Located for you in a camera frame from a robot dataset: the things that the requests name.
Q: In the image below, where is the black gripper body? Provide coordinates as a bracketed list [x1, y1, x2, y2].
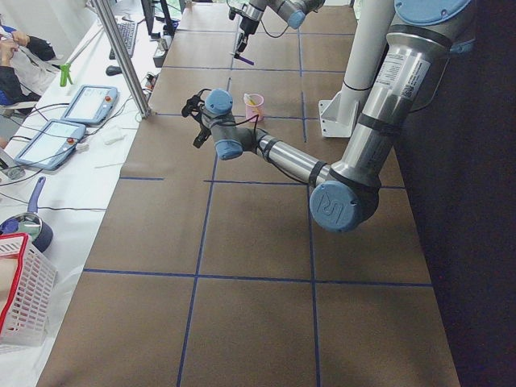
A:
[239, 16, 258, 36]
[198, 119, 211, 139]

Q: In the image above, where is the purple marker pen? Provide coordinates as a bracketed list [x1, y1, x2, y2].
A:
[231, 52, 255, 66]

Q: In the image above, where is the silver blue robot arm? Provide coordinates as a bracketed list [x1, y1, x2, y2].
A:
[181, 0, 477, 232]
[229, 0, 325, 57]

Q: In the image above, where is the pink mesh pen holder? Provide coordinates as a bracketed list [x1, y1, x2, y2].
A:
[243, 94, 264, 122]

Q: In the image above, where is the black monitor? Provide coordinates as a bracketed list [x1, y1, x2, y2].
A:
[140, 0, 177, 40]

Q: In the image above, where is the upper blue teach pendant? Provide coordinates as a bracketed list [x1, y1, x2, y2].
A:
[61, 85, 119, 124]

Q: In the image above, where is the blue teach pendant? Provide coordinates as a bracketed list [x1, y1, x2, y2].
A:
[61, 85, 119, 124]
[14, 119, 86, 171]

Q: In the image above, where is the black computer mouse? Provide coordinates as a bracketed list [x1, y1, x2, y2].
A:
[105, 65, 122, 77]

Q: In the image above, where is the black keyboard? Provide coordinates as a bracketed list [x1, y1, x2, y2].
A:
[117, 21, 138, 57]

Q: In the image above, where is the lower blue teach pendant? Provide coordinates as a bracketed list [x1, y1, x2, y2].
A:
[14, 119, 86, 171]

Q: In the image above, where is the green plastic clamp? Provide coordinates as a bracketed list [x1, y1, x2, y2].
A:
[60, 63, 73, 87]

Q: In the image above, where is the blue saucepan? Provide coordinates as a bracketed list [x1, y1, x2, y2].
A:
[1, 177, 53, 252]

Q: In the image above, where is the seated person in white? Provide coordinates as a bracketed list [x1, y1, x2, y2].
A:
[1, 26, 58, 106]

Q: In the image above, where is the white plastic basket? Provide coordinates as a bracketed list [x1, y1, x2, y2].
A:
[1, 233, 57, 353]

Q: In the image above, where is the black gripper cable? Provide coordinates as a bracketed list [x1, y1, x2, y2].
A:
[193, 88, 315, 190]
[225, 0, 302, 40]

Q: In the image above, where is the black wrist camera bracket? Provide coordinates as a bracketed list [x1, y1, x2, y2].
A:
[181, 88, 210, 122]

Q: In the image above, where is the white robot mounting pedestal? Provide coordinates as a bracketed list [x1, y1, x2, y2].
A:
[318, 0, 394, 138]

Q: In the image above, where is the aluminium frame post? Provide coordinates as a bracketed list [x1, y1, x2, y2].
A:
[92, 0, 151, 119]

